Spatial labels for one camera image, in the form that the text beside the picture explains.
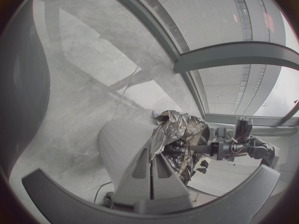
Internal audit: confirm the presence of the black garment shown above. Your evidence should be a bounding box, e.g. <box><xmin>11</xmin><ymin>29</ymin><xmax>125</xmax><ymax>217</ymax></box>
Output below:
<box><xmin>199</xmin><ymin>160</ymin><xmax>209</xmax><ymax>174</ymax></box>

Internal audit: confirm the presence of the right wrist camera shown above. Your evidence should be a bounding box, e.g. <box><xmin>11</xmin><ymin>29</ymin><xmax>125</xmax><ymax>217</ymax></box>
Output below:
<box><xmin>213</xmin><ymin>127</ymin><xmax>228</xmax><ymax>141</ymax></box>

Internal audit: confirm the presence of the black plastic bag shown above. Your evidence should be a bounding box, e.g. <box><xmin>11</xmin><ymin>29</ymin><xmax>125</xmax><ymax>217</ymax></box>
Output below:
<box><xmin>150</xmin><ymin>110</ymin><xmax>211</xmax><ymax>187</ymax></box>

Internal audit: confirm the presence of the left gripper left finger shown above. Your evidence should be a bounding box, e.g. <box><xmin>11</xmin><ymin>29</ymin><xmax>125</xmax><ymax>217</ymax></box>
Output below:
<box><xmin>114</xmin><ymin>147</ymin><xmax>153</xmax><ymax>204</ymax></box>

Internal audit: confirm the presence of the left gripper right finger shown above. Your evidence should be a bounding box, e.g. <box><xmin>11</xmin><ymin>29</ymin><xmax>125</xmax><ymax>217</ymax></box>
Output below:
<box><xmin>152</xmin><ymin>153</ymin><xmax>194</xmax><ymax>208</ymax></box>

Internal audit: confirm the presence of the black cable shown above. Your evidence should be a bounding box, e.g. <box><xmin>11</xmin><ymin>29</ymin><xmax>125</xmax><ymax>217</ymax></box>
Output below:
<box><xmin>94</xmin><ymin>182</ymin><xmax>112</xmax><ymax>204</ymax></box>

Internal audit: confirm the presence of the window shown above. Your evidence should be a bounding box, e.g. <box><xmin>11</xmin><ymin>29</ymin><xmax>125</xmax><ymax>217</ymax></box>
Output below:
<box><xmin>93</xmin><ymin>0</ymin><xmax>299</xmax><ymax>135</ymax></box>

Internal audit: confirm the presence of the white perforated basket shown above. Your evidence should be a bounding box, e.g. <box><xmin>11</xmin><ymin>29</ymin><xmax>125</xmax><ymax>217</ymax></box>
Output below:
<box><xmin>195</xmin><ymin>159</ymin><xmax>206</xmax><ymax>173</ymax></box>

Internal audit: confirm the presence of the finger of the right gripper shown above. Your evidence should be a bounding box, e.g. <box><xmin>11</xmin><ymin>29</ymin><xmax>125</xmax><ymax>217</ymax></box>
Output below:
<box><xmin>188</xmin><ymin>144</ymin><xmax>211</xmax><ymax>152</ymax></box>

